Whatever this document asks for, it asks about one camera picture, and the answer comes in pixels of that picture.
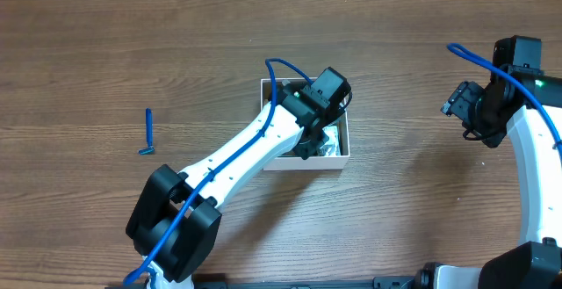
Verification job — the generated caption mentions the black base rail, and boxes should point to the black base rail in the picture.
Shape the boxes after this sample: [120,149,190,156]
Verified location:
[194,276,414,289]

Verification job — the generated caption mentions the green white packet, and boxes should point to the green white packet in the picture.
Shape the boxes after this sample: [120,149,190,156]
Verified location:
[319,125,341,156]

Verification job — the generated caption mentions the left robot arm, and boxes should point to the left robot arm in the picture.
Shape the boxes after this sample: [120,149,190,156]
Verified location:
[122,81,352,288]

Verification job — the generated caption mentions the blue disposable razor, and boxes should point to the blue disposable razor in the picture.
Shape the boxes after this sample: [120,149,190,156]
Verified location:
[138,108,155,155]

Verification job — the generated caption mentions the white cardboard box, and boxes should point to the white cardboard box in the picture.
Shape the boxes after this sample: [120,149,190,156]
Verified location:
[256,77,349,170]

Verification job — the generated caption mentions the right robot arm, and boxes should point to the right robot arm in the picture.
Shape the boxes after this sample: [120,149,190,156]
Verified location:
[411,79,561,288]

